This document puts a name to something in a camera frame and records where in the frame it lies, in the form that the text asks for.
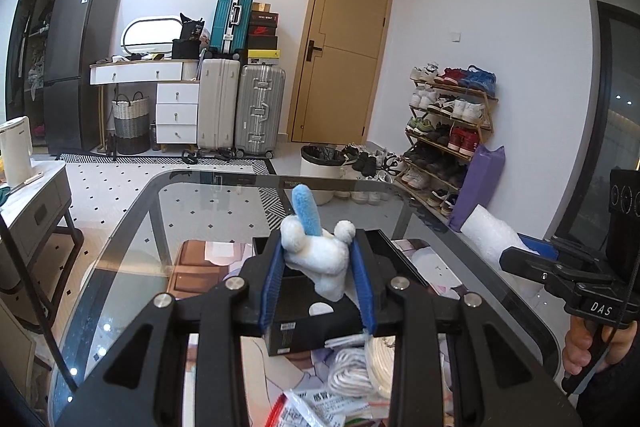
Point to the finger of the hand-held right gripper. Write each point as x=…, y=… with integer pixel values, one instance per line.
x=530, y=264
x=542, y=247

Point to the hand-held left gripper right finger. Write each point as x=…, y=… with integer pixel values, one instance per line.
x=362, y=292

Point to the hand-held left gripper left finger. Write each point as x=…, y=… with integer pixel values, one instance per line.
x=270, y=292

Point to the black cardboard box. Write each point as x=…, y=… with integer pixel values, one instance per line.
x=300, y=324

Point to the white and blue plush toy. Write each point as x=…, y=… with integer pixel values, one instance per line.
x=320, y=262

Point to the red-edged white glove packet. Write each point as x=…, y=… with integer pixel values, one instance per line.
x=310, y=409

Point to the person's right hand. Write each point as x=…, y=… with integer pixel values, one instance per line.
x=575, y=349

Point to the bubble wrap roll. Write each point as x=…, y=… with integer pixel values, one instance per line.
x=492, y=237

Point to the printed table mat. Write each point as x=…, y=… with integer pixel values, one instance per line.
x=200, y=269

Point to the purple bag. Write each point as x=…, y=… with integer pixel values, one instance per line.
x=475, y=187

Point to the black framed glass door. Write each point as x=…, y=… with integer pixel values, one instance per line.
x=600, y=132

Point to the white trash bin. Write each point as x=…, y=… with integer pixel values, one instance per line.
x=320, y=172

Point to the pile of loose sneakers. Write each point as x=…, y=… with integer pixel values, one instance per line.
x=367, y=164

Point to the person's dark clothing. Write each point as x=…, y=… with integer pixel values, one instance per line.
x=615, y=402

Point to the silver suitcase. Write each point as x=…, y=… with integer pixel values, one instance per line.
x=260, y=107

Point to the white suitcase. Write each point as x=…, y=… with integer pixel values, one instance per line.
x=217, y=102

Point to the white drawer unit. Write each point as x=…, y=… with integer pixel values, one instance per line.
x=176, y=112

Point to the woven laundry basket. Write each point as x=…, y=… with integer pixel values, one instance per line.
x=131, y=122

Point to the tan wooden door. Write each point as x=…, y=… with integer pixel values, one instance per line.
x=340, y=57

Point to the grey side table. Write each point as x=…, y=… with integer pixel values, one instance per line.
x=40, y=207

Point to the white vanity table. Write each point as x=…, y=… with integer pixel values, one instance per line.
x=135, y=71

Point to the stack of shoe boxes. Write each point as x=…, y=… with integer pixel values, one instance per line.
x=263, y=32

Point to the black bag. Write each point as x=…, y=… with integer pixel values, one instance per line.
x=187, y=42

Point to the teal suitcase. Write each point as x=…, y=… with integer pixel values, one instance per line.
x=227, y=17

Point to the oval white mirror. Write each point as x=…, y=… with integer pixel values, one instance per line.
x=150, y=34

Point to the white electric kettle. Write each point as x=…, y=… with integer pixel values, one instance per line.
x=15, y=152

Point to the black refrigerator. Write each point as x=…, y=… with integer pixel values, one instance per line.
x=75, y=67

